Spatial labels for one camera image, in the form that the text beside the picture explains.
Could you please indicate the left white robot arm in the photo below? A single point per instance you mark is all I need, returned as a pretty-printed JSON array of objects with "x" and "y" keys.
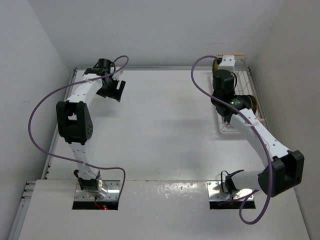
[{"x": 75, "y": 124}]

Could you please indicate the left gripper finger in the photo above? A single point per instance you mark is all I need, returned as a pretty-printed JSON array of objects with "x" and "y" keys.
[
  {"x": 120, "y": 90},
  {"x": 102, "y": 92}
]

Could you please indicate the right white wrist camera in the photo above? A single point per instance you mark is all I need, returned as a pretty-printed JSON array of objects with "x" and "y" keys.
[{"x": 227, "y": 62}]

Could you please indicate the metal base plate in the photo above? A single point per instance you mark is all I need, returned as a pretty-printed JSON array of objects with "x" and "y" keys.
[
  {"x": 217, "y": 192},
  {"x": 111, "y": 191}
]

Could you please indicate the yellow patterned plate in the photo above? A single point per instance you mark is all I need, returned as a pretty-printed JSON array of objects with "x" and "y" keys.
[
  {"x": 254, "y": 104},
  {"x": 215, "y": 67}
]

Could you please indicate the wire dish rack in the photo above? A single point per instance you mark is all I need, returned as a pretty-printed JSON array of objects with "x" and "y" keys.
[{"x": 239, "y": 71}]

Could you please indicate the right aluminium table rail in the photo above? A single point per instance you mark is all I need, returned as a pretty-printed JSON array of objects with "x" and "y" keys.
[{"x": 252, "y": 89}]

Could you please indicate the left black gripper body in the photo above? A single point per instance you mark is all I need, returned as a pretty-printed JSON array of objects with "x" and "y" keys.
[{"x": 112, "y": 84}]

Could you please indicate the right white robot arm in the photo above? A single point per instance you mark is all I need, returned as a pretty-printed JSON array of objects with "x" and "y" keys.
[{"x": 283, "y": 167}]

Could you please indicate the left aluminium table rail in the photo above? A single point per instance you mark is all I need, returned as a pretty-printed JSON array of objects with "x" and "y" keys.
[{"x": 25, "y": 196}]

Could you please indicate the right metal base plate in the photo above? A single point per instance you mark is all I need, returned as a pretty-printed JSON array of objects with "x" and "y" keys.
[{"x": 217, "y": 192}]

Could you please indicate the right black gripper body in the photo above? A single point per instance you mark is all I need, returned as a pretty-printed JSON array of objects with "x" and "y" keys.
[{"x": 213, "y": 102}]

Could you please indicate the aluminium table rail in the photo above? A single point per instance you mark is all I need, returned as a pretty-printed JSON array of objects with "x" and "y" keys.
[
  {"x": 25, "y": 196},
  {"x": 252, "y": 89}
]

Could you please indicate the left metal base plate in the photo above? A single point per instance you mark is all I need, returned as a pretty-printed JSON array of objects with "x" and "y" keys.
[{"x": 111, "y": 191}]

